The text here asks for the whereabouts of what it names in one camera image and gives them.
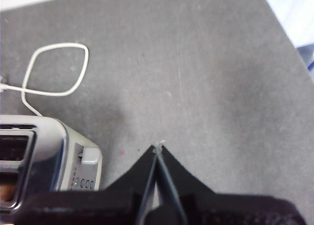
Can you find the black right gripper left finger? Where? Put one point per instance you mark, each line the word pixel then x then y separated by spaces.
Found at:
pixel 98 207

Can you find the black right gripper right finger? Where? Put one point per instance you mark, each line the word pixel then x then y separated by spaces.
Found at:
pixel 220 210

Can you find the brown crusted bread slice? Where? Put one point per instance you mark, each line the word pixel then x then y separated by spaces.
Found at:
pixel 6 192

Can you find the cream and chrome toaster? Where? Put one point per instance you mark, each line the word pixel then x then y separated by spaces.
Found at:
pixel 49 141

